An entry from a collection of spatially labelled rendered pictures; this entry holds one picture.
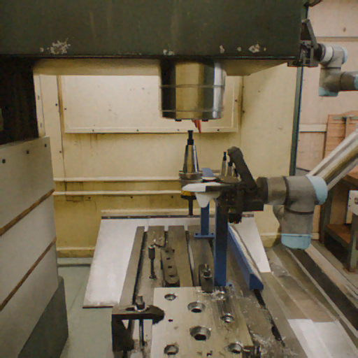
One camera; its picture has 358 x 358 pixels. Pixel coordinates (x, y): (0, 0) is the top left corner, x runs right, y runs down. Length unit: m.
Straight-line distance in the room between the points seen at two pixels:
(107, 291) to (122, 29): 1.23
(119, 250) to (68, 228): 0.39
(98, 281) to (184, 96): 1.16
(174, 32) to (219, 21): 0.09
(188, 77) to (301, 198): 0.41
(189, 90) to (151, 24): 0.15
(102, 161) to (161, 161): 0.33
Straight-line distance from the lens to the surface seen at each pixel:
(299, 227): 0.89
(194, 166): 0.79
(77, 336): 1.48
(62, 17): 0.71
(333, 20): 3.76
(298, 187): 0.86
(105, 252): 1.78
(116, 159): 1.85
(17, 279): 0.93
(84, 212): 1.97
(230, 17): 0.69
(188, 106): 0.71
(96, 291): 1.64
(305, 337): 1.28
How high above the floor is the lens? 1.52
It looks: 13 degrees down
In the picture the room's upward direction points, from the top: straight up
